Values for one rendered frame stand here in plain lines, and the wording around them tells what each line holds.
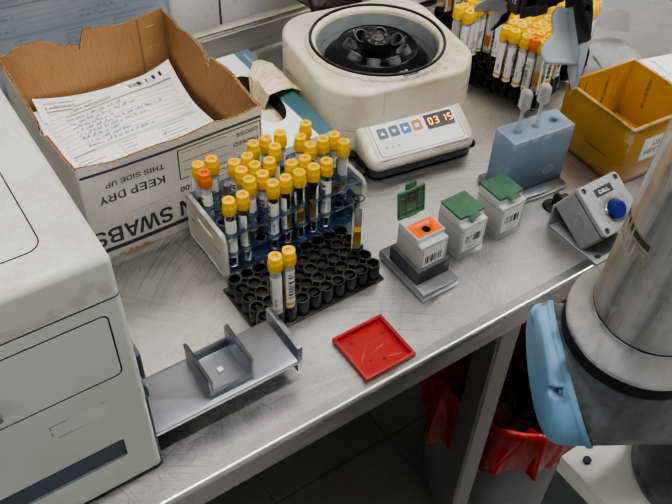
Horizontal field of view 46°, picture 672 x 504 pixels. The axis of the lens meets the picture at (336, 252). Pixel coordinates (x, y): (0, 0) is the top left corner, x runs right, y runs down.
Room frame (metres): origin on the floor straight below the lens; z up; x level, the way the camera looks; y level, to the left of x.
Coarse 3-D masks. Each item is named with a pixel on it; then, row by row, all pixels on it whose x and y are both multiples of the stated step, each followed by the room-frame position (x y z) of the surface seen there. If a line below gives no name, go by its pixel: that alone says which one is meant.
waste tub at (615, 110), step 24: (600, 72) 1.00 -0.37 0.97; (624, 72) 1.02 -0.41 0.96; (648, 72) 1.01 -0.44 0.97; (576, 96) 0.95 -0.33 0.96; (600, 96) 1.00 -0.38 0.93; (624, 96) 1.03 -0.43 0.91; (648, 96) 0.99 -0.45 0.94; (576, 120) 0.94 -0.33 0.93; (600, 120) 0.90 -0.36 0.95; (624, 120) 1.01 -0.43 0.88; (648, 120) 0.98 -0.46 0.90; (576, 144) 0.93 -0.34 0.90; (600, 144) 0.89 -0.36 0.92; (624, 144) 0.86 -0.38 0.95; (648, 144) 0.88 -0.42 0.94; (600, 168) 0.88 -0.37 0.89; (624, 168) 0.86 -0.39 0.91
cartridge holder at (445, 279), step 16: (384, 256) 0.69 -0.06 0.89; (400, 256) 0.67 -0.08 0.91; (448, 256) 0.67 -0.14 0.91; (400, 272) 0.66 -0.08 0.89; (416, 272) 0.65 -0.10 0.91; (432, 272) 0.66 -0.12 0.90; (448, 272) 0.67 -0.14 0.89; (416, 288) 0.64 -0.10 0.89; (432, 288) 0.64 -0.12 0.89; (448, 288) 0.65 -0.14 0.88
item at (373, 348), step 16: (368, 320) 0.59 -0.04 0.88; (384, 320) 0.59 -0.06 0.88; (336, 336) 0.57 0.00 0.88; (352, 336) 0.57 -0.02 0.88; (368, 336) 0.57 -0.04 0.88; (384, 336) 0.57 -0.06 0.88; (400, 336) 0.57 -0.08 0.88; (352, 352) 0.55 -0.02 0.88; (368, 352) 0.55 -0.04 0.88; (384, 352) 0.55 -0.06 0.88; (400, 352) 0.55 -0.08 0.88; (368, 368) 0.53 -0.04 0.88; (384, 368) 0.52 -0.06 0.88
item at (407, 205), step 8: (408, 184) 0.70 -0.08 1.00; (416, 184) 0.71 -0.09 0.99; (424, 184) 0.71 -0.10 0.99; (400, 192) 0.70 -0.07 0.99; (408, 192) 0.70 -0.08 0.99; (416, 192) 0.71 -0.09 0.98; (424, 192) 0.71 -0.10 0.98; (400, 200) 0.69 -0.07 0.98; (408, 200) 0.70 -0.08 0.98; (416, 200) 0.71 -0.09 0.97; (424, 200) 0.71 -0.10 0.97; (400, 208) 0.69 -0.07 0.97; (408, 208) 0.70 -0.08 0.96; (416, 208) 0.70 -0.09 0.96; (424, 208) 0.71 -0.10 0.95; (400, 216) 0.69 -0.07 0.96; (408, 216) 0.69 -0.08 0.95
